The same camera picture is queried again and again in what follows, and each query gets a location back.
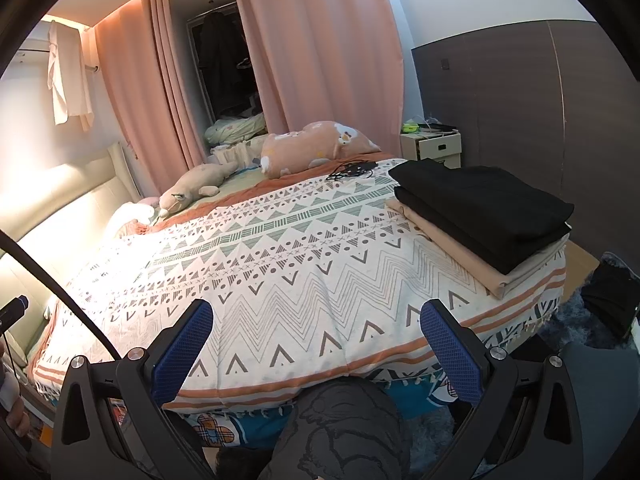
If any white bedside nightstand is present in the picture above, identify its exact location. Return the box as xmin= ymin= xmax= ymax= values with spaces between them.
xmin=399 ymin=129 xmax=462 ymax=169

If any black camera cable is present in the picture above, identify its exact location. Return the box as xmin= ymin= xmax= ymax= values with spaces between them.
xmin=0 ymin=228 xmax=124 ymax=361

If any folded black garment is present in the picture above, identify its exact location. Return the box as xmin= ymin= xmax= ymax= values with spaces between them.
xmin=388 ymin=159 xmax=574 ymax=274

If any person left hand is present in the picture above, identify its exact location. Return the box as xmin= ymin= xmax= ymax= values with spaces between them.
xmin=1 ymin=364 xmax=30 ymax=438

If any white air conditioner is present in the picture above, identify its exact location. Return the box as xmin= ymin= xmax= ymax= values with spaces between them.
xmin=14 ymin=44 xmax=101 ymax=74

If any pink plush animal pillow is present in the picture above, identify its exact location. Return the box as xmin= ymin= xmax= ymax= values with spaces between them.
xmin=260 ymin=120 xmax=381 ymax=179

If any left pink curtain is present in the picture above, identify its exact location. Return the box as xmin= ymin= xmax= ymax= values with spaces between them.
xmin=94 ymin=0 xmax=205 ymax=193

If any beige plush animal toy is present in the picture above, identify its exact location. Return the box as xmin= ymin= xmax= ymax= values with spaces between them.
xmin=158 ymin=162 xmax=238 ymax=218

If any green floral pillow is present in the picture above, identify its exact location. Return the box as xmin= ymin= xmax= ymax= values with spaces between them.
xmin=204 ymin=113 xmax=267 ymax=146

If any hanging cream garment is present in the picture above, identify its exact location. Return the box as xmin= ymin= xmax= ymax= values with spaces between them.
xmin=47 ymin=21 xmax=94 ymax=132

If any right pink curtain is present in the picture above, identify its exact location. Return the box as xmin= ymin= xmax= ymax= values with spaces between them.
xmin=236 ymin=0 xmax=404 ymax=154

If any patterned white bedspread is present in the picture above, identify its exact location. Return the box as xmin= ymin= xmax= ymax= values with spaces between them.
xmin=66 ymin=159 xmax=566 ymax=413

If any pink curtain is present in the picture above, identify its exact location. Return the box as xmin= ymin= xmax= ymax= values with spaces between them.
xmin=236 ymin=0 xmax=404 ymax=154
xmin=94 ymin=0 xmax=205 ymax=193

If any folded beige garment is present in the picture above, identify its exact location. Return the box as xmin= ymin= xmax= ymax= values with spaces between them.
xmin=386 ymin=198 xmax=570 ymax=299

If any black tangled cable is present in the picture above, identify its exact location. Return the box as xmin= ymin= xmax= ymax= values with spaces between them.
xmin=324 ymin=160 xmax=381 ymax=183

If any grey patterned trouser knee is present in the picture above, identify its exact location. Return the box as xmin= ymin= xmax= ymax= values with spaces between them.
xmin=259 ymin=377 xmax=411 ymax=479

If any cream padded headboard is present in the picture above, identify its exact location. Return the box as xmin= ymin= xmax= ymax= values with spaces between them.
xmin=1 ymin=143 xmax=142 ymax=367

